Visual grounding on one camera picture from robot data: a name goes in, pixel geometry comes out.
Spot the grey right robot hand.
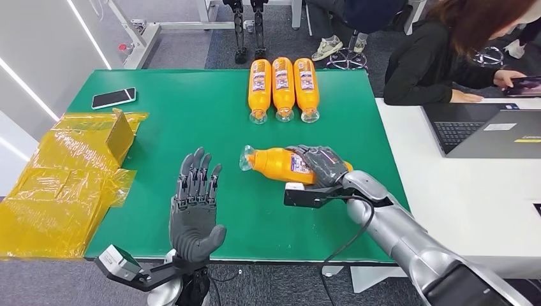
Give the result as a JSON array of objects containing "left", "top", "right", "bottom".
[{"left": 286, "top": 145, "right": 350, "bottom": 189}]

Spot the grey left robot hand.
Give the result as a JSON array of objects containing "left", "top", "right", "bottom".
[{"left": 168, "top": 147, "right": 227, "bottom": 263}]

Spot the orange detergent bottle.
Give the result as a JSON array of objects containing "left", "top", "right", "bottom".
[
  {"left": 239, "top": 145, "right": 354, "bottom": 186},
  {"left": 248, "top": 58, "right": 272, "bottom": 126},
  {"left": 271, "top": 57, "right": 296, "bottom": 123},
  {"left": 293, "top": 57, "right": 321, "bottom": 124}
]

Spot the phone with pink case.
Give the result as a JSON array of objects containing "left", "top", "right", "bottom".
[{"left": 503, "top": 76, "right": 541, "bottom": 98}]

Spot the green table mat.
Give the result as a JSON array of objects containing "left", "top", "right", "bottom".
[{"left": 67, "top": 68, "right": 411, "bottom": 265}]

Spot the chrome office chair base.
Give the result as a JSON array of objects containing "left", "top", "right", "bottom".
[
  {"left": 325, "top": 29, "right": 369, "bottom": 71},
  {"left": 472, "top": 45, "right": 505, "bottom": 68}
]

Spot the yellow plastic wrapped cardboard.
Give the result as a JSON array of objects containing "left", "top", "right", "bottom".
[{"left": 0, "top": 108, "right": 149, "bottom": 259}]

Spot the black smartphone with pale case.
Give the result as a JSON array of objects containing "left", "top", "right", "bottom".
[{"left": 91, "top": 87, "right": 137, "bottom": 111}]

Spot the black robot leg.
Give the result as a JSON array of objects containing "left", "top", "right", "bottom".
[
  {"left": 250, "top": 0, "right": 268, "bottom": 59},
  {"left": 223, "top": 0, "right": 249, "bottom": 65}
]

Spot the person with pale sneakers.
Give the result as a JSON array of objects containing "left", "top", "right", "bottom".
[{"left": 305, "top": 0, "right": 409, "bottom": 62}]

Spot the grey laptop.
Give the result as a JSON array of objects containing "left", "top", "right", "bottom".
[{"left": 422, "top": 102, "right": 541, "bottom": 159}]

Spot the person with white shoe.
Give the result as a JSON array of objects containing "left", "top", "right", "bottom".
[{"left": 505, "top": 18, "right": 541, "bottom": 60}]

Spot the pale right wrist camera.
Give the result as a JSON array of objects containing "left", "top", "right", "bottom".
[{"left": 284, "top": 182, "right": 339, "bottom": 209}]

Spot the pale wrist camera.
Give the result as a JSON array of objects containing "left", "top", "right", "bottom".
[
  {"left": 284, "top": 182, "right": 339, "bottom": 209},
  {"left": 94, "top": 245, "right": 142, "bottom": 282}
]

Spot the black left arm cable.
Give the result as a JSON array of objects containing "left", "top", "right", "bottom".
[{"left": 209, "top": 270, "right": 242, "bottom": 306}]

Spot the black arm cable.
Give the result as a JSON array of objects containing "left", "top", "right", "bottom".
[
  {"left": 209, "top": 270, "right": 242, "bottom": 306},
  {"left": 320, "top": 194, "right": 376, "bottom": 306}
]

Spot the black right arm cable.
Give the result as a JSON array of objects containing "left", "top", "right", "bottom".
[{"left": 320, "top": 194, "right": 376, "bottom": 306}]

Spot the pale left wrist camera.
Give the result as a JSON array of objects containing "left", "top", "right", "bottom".
[{"left": 94, "top": 245, "right": 142, "bottom": 282}]

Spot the white metal stand frame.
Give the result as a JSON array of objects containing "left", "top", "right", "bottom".
[{"left": 105, "top": 0, "right": 304, "bottom": 71}]

